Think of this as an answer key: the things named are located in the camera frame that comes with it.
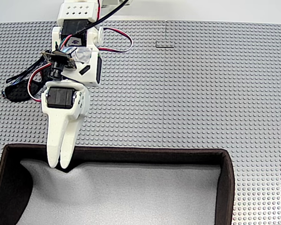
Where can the black sunglasses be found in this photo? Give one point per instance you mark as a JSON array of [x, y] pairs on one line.
[[16, 92]]

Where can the grey studded baseplate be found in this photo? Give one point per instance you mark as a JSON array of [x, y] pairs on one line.
[[131, 93], [224, 93]]

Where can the clear plastic tape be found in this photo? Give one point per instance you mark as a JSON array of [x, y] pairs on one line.
[[83, 55]]

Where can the brown woven bin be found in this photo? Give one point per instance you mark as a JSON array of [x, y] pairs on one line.
[[224, 187]]

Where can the bare board camera module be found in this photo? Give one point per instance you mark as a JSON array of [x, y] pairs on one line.
[[57, 57]]

